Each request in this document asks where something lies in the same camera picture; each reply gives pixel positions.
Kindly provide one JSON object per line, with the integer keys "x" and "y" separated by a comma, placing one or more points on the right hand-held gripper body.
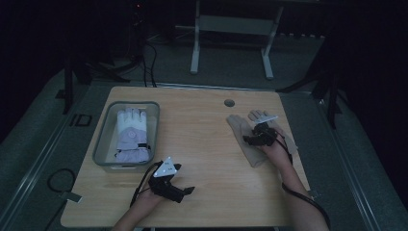
{"x": 265, "y": 130}

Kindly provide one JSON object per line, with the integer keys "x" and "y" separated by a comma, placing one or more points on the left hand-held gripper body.
{"x": 165, "y": 183}

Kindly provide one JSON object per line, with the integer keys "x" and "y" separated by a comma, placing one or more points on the plain beige glove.
{"x": 247, "y": 150}

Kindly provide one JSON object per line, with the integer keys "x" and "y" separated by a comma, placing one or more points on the purple glove with white fingers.
{"x": 132, "y": 134}

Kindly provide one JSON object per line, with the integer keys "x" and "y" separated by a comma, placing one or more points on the grey plastic bin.
{"x": 130, "y": 138}

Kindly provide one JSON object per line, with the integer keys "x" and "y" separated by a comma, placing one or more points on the person's left hand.
{"x": 148, "y": 199}

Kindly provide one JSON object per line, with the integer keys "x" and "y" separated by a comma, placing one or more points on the person's right hand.
{"x": 276, "y": 154}

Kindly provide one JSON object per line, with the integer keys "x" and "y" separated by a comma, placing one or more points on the beige glove with dark button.
{"x": 290, "y": 142}

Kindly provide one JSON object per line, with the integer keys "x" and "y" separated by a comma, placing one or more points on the round grey table grommet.
{"x": 229, "y": 103}

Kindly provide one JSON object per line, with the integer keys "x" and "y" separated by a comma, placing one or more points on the black tripod stand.
{"x": 80, "y": 70}
{"x": 327, "y": 86}

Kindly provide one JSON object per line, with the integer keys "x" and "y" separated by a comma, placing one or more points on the grey plug on floor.
{"x": 70, "y": 196}

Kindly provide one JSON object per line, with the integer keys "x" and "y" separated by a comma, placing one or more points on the white metal table frame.
{"x": 234, "y": 25}

